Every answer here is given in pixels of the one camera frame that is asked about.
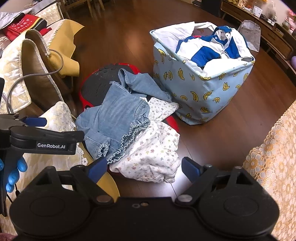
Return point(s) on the white floral garment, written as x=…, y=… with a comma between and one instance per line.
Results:
x=150, y=153

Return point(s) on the red printed cloth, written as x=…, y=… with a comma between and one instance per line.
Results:
x=25, y=25

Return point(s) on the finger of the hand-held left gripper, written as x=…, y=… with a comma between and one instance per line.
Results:
x=35, y=121

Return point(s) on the red and black exercise machine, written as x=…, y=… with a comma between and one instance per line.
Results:
x=97, y=81

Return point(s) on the wooden chair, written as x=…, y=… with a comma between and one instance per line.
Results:
x=90, y=9

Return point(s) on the wooden TV cabinet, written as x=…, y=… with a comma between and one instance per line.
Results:
x=275, y=37

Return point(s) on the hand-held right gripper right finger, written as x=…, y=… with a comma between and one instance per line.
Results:
x=189, y=170

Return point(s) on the yellow blanket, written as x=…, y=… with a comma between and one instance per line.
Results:
x=64, y=37

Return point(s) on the blue denim dress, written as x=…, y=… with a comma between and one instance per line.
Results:
x=115, y=109

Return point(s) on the person's left hand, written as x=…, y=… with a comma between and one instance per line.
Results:
x=13, y=176

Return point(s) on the beige lace tablecloth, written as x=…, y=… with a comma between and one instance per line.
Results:
x=277, y=162

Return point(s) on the grey cloth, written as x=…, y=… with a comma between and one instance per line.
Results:
x=13, y=18

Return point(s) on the clear plastic bag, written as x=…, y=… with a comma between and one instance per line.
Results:
x=251, y=34

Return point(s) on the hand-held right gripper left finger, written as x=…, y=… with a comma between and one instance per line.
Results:
x=99, y=168

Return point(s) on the banana print laundry basket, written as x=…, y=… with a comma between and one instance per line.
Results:
x=208, y=97

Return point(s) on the cream quilted sofa cover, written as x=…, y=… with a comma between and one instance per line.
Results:
x=13, y=62

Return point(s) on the blue and white polo shirt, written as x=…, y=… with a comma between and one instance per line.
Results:
x=203, y=53

